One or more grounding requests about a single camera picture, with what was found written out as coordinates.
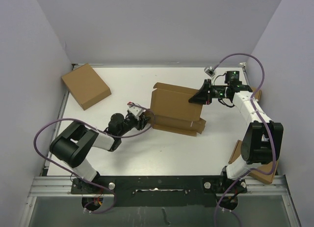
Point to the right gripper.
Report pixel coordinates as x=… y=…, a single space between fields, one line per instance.
x=201 y=96

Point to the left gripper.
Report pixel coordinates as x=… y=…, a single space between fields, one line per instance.
x=138 y=119

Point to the cardboard box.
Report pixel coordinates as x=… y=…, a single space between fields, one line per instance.
x=173 y=112
x=237 y=167
x=256 y=93
x=86 y=86

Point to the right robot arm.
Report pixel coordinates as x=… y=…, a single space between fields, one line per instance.
x=261 y=145

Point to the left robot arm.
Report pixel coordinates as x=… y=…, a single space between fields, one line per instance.
x=75 y=142

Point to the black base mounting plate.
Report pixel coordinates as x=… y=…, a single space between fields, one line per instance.
x=161 y=191

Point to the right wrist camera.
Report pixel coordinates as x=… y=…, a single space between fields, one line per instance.
x=210 y=71

